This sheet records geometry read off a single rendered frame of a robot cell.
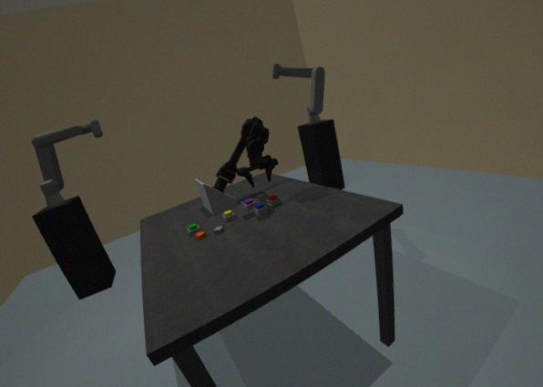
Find purple button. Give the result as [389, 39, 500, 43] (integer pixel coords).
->
[243, 199, 256, 210]

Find yellow button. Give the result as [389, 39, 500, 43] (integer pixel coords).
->
[222, 210, 236, 223]

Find red button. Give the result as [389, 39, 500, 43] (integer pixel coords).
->
[266, 195, 281, 207]

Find green button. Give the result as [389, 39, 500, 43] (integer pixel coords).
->
[188, 223, 201, 237]

